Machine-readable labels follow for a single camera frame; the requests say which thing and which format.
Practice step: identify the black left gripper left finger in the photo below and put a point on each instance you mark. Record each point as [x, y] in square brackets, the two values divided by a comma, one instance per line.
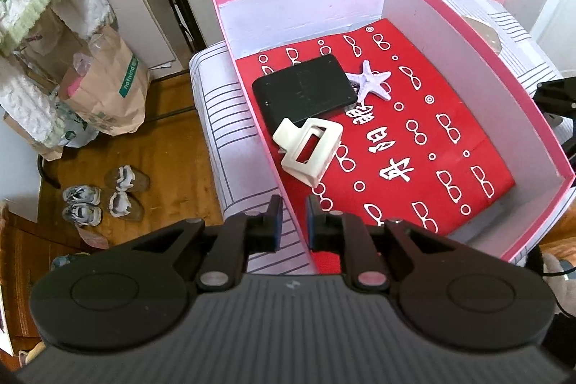
[227, 247]

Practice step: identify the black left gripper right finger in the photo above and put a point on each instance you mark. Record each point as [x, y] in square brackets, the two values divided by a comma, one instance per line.
[346, 235]

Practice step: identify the pink cardboard storage box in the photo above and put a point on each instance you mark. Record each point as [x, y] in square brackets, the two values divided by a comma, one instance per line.
[507, 113]

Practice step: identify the pale starfish ornament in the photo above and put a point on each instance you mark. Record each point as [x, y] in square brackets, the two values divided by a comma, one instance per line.
[370, 82]

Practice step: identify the cream plastic hair claw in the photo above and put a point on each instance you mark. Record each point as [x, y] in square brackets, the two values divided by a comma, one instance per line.
[308, 149]

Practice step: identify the red glasses-print flat box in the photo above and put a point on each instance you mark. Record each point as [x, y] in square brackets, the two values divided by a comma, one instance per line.
[415, 152]

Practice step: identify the black rectangular case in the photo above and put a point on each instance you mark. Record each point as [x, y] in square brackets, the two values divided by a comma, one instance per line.
[316, 88]

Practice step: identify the brown paper shopping bag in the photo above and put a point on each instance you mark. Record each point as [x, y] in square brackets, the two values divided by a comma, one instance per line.
[107, 85]

